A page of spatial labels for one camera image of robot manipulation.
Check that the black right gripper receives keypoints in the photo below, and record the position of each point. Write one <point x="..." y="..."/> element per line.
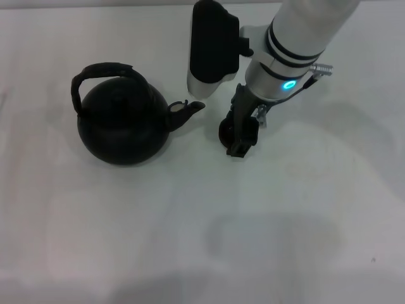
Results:
<point x="245" y="106"/>

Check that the small dark teacup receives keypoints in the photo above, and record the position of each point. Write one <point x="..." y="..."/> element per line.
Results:
<point x="225" y="133"/>

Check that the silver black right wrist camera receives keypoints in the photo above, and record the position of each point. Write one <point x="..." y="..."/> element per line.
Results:
<point x="212" y="47"/>

